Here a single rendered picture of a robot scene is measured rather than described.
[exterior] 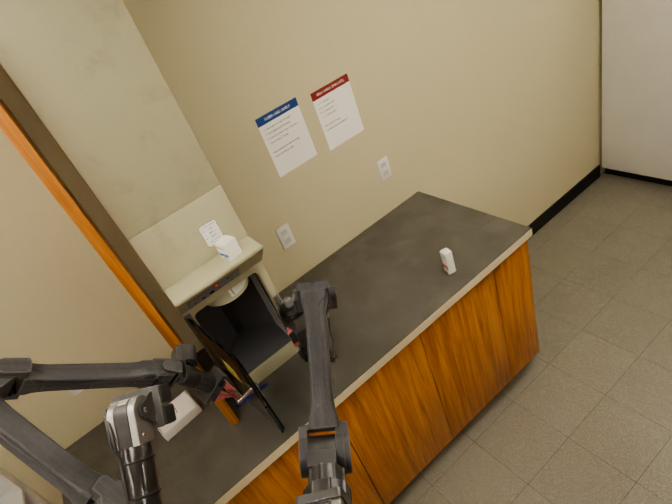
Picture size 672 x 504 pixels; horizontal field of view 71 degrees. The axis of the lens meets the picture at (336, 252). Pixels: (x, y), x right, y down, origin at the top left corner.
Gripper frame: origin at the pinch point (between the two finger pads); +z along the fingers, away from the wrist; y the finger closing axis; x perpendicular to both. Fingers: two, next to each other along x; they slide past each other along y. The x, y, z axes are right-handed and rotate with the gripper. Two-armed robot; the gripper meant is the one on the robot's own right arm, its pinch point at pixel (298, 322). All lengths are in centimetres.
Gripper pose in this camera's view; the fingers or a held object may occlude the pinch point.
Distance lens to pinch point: 173.4
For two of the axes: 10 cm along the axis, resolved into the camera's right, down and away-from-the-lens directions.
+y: -7.6, 5.5, -3.5
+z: -5.5, -2.6, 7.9
